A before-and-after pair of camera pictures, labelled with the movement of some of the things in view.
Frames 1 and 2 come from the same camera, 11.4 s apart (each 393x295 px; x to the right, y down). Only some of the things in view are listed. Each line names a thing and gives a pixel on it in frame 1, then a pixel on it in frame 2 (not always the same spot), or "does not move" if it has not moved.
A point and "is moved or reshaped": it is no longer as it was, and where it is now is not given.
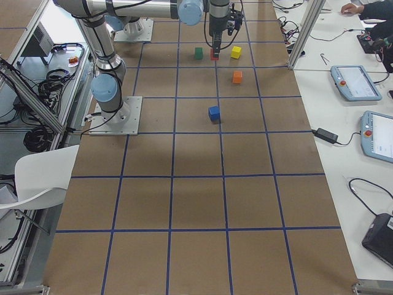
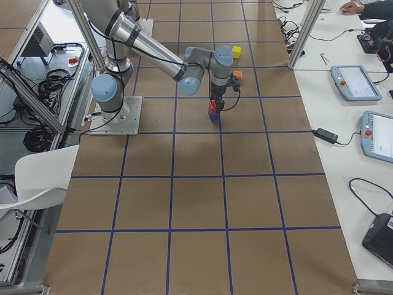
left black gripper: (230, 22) to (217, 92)
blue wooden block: (214, 114) does not move
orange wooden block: (237, 75) does not move
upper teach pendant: (353, 82) does not move
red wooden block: (212, 55) is moved or reshaped
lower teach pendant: (376, 134) does not move
